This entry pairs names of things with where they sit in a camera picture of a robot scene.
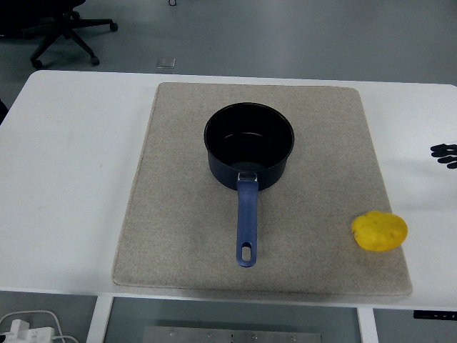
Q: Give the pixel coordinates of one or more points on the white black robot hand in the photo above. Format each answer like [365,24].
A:
[448,154]

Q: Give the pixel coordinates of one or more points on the silver floor socket plate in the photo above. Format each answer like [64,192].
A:
[166,62]

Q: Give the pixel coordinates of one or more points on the yellow potato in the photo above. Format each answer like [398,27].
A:
[379,231]

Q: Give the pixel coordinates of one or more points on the white power strip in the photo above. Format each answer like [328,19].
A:
[32,335]

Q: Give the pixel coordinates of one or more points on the black table control panel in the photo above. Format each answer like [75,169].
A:
[435,314]

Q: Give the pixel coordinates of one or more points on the white table leg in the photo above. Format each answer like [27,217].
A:
[98,321]
[367,327]

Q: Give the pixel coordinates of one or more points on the beige grey table mat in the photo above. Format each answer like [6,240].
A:
[178,214]

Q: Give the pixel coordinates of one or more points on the grey metal plate with screws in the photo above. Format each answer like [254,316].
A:
[232,336]

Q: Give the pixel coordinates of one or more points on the black office chair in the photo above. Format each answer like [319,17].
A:
[57,25]

